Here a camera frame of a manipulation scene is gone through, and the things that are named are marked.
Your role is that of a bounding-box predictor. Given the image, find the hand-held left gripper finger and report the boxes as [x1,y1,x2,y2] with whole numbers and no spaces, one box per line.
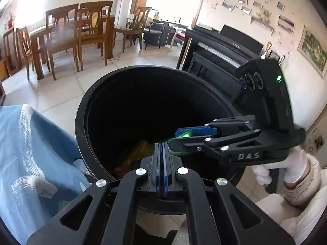
[26,143,164,245]
[163,142,295,245]

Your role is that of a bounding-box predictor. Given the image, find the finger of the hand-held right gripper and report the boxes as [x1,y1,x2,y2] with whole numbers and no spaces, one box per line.
[169,128,266,165]
[175,115,257,138]

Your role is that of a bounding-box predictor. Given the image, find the green wrapper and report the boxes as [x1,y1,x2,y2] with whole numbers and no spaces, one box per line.
[166,130,195,156]

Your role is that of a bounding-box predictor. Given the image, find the black round trash bin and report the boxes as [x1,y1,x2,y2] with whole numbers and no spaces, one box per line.
[75,66,247,215]

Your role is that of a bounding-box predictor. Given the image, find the person's right forearm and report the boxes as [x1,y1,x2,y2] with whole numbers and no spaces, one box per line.
[281,156,322,207]

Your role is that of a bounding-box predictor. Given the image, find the person's right hand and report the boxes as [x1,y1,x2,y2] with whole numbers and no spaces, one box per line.
[252,147,308,185]

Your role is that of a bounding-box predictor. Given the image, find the yellow packet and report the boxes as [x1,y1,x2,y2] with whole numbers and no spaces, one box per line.
[120,140,156,169]

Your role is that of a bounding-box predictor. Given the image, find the black piano bench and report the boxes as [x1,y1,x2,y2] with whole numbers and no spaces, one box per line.
[190,51,239,82]

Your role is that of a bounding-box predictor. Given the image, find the framed landscape painting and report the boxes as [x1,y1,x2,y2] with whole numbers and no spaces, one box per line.
[298,25,327,78]

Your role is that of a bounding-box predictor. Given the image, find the large pink framed photo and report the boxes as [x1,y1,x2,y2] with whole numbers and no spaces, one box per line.
[277,15,295,36]

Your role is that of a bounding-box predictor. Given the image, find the cream teddy bear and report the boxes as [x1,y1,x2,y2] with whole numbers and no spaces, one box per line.
[258,8,272,22]

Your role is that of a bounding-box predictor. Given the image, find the black upright piano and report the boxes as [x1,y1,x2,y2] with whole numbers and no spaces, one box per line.
[176,25,264,82]

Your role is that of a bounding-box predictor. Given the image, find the white plastic chair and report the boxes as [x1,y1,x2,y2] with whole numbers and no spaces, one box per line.
[169,26,187,53]

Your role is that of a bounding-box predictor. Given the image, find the pale booklet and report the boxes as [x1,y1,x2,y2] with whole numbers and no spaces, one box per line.
[196,23,219,31]

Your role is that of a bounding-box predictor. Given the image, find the black desk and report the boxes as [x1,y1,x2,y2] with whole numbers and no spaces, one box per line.
[148,18,192,48]

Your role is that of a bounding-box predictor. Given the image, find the person's cream clothing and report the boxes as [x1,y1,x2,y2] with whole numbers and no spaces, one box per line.
[255,184,325,245]

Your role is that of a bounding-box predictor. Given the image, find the wooden dining chair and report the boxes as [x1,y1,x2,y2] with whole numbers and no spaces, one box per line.
[114,6,152,53]
[2,27,23,77]
[16,26,35,81]
[77,1,113,72]
[45,4,83,81]

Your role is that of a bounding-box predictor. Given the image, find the blue printed cloth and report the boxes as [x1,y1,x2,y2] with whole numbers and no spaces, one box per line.
[0,104,90,245]

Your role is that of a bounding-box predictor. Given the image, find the white standing air conditioner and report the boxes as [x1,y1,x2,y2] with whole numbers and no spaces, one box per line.
[116,0,137,28]

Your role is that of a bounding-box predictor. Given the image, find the wooden dining table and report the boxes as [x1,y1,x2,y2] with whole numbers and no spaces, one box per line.
[29,14,118,81]

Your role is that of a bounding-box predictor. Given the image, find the white carved wall shelf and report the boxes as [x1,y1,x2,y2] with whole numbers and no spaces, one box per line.
[250,15,275,35]

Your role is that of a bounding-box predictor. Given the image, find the black floor cable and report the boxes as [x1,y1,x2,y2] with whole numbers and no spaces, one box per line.
[102,41,136,62]

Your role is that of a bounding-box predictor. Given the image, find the red wall ornament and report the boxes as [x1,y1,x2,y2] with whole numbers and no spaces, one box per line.
[6,11,16,30]

